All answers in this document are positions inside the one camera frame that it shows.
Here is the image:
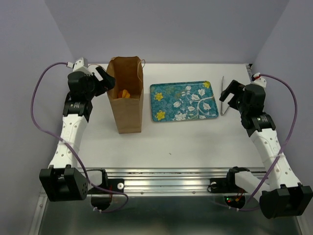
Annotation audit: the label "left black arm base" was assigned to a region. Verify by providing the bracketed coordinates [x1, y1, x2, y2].
[87, 168, 125, 192]

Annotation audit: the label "teal floral tray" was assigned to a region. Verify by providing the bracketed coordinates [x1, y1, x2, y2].
[150, 81, 219, 122]

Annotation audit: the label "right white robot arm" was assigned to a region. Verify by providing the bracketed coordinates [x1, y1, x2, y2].
[220, 77, 313, 219]

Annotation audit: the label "brown paper bag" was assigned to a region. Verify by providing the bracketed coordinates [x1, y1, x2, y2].
[106, 56, 144, 134]

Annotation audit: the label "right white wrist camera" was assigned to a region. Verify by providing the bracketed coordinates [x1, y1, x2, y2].
[251, 73, 267, 88]

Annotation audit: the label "aluminium mounting rail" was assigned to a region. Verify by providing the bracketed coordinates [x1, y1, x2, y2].
[39, 167, 272, 197]

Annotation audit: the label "long braided fake bread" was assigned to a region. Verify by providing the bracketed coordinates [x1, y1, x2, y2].
[118, 89, 131, 98]

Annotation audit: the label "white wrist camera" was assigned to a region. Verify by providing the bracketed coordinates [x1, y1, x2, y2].
[72, 57, 92, 75]
[251, 73, 267, 88]

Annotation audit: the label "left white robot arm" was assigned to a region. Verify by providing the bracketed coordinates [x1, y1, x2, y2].
[39, 66, 115, 202]

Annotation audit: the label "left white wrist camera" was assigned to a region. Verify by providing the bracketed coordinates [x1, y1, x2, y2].
[72, 57, 92, 75]

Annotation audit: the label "metal tongs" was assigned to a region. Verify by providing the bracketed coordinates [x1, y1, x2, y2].
[220, 75, 232, 116]

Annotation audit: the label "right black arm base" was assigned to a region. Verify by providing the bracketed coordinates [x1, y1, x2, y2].
[207, 166, 250, 193]

